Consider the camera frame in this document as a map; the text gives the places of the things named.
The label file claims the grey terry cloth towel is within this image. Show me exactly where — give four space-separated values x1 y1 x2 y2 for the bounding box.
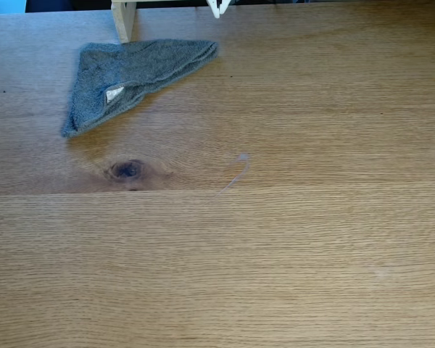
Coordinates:
60 38 220 138

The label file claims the light blue background object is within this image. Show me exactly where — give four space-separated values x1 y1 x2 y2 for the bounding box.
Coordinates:
0 0 27 15

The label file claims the light wooden stand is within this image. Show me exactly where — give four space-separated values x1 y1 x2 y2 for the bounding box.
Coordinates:
110 0 210 45

